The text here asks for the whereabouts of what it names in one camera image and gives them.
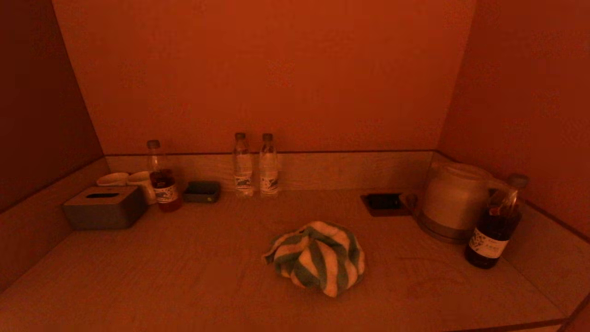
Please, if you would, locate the green white striped towel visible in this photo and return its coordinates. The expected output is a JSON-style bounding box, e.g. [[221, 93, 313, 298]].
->
[[262, 220, 366, 298]]

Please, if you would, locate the clear water bottle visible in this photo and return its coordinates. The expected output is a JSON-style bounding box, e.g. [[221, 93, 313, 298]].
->
[[232, 132, 255, 198], [259, 133, 280, 197]]

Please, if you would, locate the small teal box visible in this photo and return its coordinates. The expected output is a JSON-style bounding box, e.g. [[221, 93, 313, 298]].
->
[[183, 180, 221, 204]]

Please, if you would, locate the black pop-up power socket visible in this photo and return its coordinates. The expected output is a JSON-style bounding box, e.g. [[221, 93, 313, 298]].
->
[[360, 193, 412, 217]]

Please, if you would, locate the brown drink bottle patterned label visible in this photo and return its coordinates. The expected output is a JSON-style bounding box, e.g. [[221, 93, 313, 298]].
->
[[146, 140, 183, 213]]

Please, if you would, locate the white ceramic cup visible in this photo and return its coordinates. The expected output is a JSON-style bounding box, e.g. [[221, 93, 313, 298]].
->
[[127, 171, 157, 205], [96, 172, 130, 187]]

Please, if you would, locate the grey kettle base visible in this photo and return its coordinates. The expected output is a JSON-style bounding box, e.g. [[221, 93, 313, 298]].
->
[[417, 216, 472, 245]]

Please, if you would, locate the white electric kettle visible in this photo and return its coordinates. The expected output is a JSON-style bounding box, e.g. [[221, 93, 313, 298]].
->
[[420, 161, 510, 233]]

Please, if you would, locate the grey tissue box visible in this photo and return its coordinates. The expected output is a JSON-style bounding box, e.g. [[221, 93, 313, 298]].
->
[[62, 185, 149, 231]]

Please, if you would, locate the brown drink bottle white label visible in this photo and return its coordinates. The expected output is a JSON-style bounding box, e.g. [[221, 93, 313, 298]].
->
[[464, 173, 531, 270]]

